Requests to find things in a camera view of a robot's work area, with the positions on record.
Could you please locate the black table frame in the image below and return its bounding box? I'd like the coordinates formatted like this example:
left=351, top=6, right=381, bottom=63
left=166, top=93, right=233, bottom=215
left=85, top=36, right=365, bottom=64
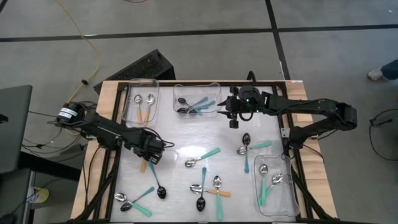
left=105, top=80, right=296, bottom=223

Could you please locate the yellow white round object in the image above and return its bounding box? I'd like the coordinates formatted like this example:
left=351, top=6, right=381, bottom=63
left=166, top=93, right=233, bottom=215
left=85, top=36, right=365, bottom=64
left=25, top=186, right=50, bottom=205

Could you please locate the clear plastic bin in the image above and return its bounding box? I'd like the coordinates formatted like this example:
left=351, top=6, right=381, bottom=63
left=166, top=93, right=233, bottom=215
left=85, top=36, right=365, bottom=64
left=253, top=154, right=300, bottom=218
left=123, top=78, right=160, bottom=128
left=172, top=82, right=223, bottom=119

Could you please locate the black floor cable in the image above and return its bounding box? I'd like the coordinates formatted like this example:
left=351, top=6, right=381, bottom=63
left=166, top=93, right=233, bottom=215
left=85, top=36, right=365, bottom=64
left=20, top=101, right=94, bottom=156

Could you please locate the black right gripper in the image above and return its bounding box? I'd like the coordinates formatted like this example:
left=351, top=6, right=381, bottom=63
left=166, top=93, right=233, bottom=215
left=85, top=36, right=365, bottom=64
left=217, top=86, right=242, bottom=129

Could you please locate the grey cart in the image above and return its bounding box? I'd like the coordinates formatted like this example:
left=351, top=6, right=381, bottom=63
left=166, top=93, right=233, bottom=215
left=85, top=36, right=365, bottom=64
left=0, top=167, right=34, bottom=224

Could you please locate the person's foot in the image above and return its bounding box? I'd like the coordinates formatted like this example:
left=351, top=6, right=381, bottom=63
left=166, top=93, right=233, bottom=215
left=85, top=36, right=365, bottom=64
left=368, top=68, right=384, bottom=82

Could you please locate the yellow cable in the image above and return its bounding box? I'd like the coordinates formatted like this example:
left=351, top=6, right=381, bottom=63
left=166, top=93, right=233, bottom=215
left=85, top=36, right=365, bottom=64
left=55, top=0, right=101, bottom=105

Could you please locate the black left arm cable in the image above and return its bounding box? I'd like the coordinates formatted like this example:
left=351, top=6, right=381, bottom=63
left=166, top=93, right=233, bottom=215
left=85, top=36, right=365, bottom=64
left=141, top=126, right=175, bottom=149

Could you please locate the grey metal bracket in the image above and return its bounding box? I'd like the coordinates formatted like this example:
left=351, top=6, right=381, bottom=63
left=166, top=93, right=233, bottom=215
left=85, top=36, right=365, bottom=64
left=280, top=126, right=295, bottom=138

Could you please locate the person's leg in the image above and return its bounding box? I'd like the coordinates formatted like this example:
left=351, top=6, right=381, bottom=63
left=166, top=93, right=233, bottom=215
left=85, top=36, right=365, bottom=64
left=381, top=58, right=398, bottom=80

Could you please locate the black cable loop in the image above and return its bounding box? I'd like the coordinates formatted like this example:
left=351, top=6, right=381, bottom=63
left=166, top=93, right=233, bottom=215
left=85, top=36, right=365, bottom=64
left=368, top=108, right=398, bottom=162

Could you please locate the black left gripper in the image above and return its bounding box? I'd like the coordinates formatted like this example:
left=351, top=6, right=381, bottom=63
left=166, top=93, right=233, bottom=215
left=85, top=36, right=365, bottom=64
left=129, top=129, right=165, bottom=166

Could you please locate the dark grey cabinet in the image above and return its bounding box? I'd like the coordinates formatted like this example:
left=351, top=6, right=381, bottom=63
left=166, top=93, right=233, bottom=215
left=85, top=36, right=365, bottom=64
left=0, top=84, right=34, bottom=175

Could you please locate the black frame strut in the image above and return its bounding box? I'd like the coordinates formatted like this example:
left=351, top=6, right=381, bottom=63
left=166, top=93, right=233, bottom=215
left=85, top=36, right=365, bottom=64
left=292, top=174, right=332, bottom=222
left=81, top=147, right=121, bottom=222

